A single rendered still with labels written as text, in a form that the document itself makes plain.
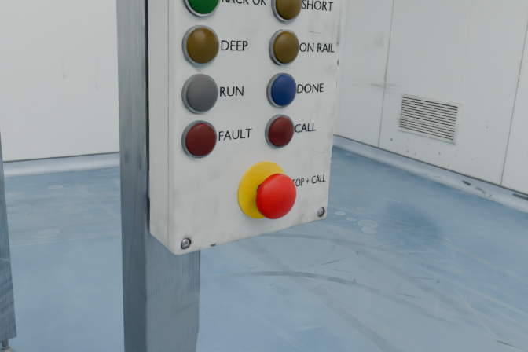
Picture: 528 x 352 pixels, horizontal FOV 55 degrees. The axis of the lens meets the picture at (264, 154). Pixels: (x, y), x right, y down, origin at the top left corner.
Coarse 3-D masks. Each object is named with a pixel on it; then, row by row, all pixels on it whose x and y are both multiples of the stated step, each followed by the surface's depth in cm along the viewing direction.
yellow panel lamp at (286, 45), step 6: (282, 36) 41; (288, 36) 42; (294, 36) 42; (276, 42) 41; (282, 42) 41; (288, 42) 42; (294, 42) 42; (276, 48) 41; (282, 48) 42; (288, 48) 42; (294, 48) 42; (276, 54) 42; (282, 54) 42; (288, 54) 42; (294, 54) 42; (282, 60) 42; (288, 60) 42
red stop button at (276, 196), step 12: (264, 180) 42; (276, 180) 42; (288, 180) 43; (264, 192) 41; (276, 192) 42; (288, 192) 43; (264, 204) 42; (276, 204) 42; (288, 204) 43; (264, 216) 43; (276, 216) 43
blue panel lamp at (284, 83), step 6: (282, 78) 42; (288, 78) 43; (276, 84) 42; (282, 84) 42; (288, 84) 43; (294, 84) 43; (276, 90) 42; (282, 90) 43; (288, 90) 43; (294, 90) 43; (276, 96) 42; (282, 96) 43; (288, 96) 43; (294, 96) 44; (276, 102) 43; (282, 102) 43; (288, 102) 43
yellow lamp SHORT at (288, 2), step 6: (276, 0) 40; (282, 0) 40; (288, 0) 41; (294, 0) 41; (300, 0) 42; (276, 6) 41; (282, 6) 41; (288, 6) 41; (294, 6) 41; (300, 6) 42; (282, 12) 41; (288, 12) 41; (294, 12) 41; (288, 18) 41
